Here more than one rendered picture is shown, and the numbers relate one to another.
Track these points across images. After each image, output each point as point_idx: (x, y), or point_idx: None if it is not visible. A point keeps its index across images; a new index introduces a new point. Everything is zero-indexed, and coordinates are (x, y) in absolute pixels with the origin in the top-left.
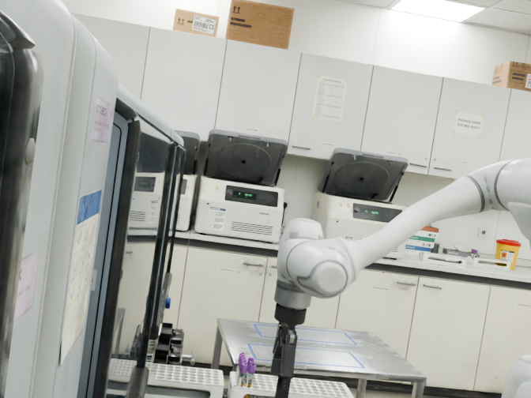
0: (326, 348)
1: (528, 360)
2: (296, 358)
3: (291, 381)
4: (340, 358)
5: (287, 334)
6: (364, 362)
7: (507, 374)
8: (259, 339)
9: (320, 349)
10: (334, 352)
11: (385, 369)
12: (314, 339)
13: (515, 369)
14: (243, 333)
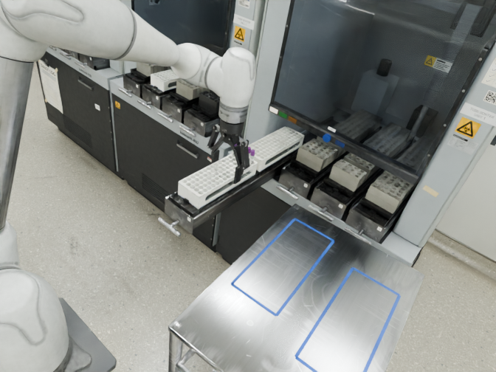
0: (297, 300)
1: (28, 275)
2: (284, 248)
3: (224, 176)
4: (263, 285)
5: (219, 124)
6: (243, 301)
7: (57, 300)
8: (342, 257)
9: (297, 291)
10: (282, 297)
11: (213, 300)
12: (331, 319)
13: (46, 283)
14: (364, 259)
